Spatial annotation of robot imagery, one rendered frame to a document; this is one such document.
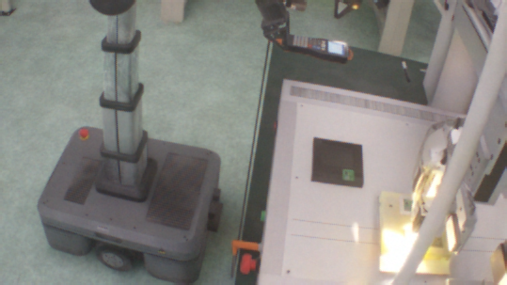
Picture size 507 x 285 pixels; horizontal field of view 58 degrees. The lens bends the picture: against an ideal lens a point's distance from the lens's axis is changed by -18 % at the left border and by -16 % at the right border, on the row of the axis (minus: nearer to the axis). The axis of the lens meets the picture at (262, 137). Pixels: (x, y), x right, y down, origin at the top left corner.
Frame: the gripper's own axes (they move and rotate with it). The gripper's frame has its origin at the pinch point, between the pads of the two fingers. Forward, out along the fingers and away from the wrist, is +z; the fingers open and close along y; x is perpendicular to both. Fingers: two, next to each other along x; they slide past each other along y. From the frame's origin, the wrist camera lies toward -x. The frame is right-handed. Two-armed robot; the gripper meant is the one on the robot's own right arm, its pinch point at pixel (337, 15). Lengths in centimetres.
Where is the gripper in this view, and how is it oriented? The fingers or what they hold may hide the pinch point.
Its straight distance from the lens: 150.5
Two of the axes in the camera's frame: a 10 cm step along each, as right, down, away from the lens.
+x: -9.2, -3.6, -1.6
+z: -3.7, 6.8, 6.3
